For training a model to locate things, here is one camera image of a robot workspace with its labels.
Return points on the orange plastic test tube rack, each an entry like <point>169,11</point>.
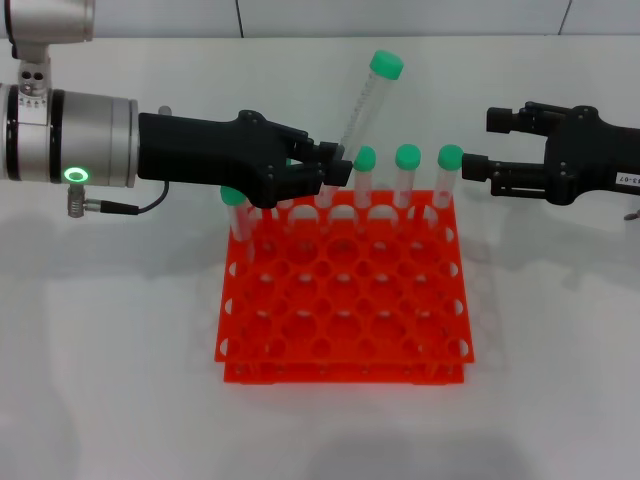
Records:
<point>325,287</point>

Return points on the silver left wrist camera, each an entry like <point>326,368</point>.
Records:
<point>50,20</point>

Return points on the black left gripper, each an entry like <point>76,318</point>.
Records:
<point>200,150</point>

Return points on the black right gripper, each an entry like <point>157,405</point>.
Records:
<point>585,155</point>

